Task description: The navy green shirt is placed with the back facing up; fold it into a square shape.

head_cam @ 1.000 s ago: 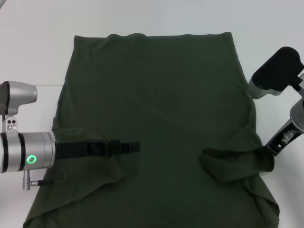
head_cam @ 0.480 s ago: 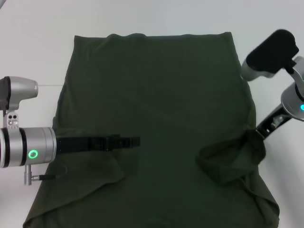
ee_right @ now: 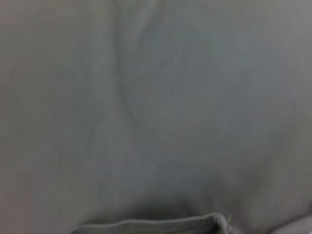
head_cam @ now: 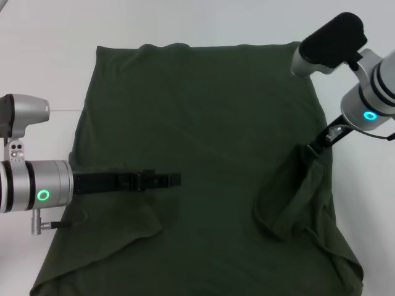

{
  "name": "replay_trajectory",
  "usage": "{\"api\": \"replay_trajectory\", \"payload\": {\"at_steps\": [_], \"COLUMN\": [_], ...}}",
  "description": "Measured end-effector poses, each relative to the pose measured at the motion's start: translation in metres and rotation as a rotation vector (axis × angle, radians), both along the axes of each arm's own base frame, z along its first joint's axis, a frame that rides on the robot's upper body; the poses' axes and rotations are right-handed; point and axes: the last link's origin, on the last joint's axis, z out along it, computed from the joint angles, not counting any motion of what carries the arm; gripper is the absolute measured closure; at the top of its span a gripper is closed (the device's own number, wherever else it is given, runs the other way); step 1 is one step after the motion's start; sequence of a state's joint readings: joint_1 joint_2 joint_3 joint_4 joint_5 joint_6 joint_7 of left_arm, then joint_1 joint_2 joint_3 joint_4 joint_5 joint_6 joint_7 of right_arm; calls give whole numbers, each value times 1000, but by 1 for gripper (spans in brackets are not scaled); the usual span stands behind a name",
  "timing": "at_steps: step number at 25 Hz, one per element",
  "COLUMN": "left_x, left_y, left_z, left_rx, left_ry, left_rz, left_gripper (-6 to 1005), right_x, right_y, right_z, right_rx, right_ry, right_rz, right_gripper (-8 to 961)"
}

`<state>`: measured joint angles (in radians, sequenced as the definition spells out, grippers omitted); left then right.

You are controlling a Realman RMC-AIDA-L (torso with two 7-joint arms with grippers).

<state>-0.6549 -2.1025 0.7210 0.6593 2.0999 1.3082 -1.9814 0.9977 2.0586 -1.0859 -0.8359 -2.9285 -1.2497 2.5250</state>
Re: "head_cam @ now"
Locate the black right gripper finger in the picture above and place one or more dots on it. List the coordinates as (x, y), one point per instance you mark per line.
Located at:
(316, 148)

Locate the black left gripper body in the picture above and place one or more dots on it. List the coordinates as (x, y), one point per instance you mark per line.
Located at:
(105, 182)

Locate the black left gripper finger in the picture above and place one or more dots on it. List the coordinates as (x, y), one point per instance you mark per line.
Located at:
(163, 180)

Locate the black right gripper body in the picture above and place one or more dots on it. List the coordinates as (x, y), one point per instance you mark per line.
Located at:
(338, 131)

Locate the dark green shirt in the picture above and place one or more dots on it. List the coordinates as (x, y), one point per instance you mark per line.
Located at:
(197, 123)

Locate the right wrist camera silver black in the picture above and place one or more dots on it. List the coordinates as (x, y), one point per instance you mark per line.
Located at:
(333, 40)

